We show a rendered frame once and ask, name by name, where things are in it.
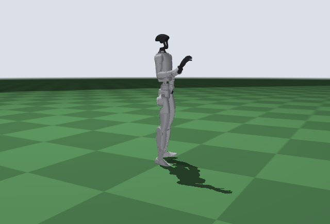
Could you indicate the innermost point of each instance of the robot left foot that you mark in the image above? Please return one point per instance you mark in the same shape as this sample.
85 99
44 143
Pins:
168 154

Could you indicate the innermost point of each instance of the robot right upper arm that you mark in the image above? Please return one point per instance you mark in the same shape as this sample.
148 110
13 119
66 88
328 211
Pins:
158 63

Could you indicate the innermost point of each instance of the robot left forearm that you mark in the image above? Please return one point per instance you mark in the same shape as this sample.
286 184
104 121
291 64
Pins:
171 86

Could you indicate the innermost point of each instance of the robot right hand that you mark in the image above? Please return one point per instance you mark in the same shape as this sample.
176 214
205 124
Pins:
182 64

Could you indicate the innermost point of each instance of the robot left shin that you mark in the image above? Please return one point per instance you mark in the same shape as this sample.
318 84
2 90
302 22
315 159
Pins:
167 141

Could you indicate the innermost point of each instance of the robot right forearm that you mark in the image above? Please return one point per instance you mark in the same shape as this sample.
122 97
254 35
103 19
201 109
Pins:
168 74

